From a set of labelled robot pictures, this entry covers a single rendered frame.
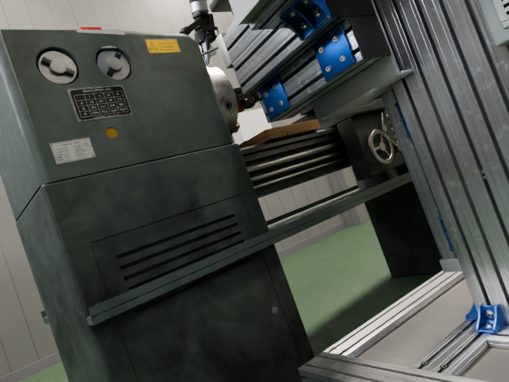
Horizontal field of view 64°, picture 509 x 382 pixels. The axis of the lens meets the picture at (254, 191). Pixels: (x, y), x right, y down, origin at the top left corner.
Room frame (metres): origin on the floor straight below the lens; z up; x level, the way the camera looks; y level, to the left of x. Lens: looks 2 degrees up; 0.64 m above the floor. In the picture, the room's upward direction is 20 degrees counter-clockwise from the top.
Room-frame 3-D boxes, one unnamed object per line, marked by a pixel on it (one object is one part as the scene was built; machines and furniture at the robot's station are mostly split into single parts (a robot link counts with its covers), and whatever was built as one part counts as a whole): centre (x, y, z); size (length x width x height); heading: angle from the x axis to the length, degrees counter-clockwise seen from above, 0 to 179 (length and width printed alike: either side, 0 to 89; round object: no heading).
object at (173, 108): (1.31, 0.38, 1.06); 0.59 x 0.48 x 0.39; 129
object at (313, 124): (1.75, -0.12, 0.88); 0.36 x 0.30 x 0.04; 39
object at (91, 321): (1.80, -0.19, 0.53); 2.10 x 0.60 x 0.02; 129
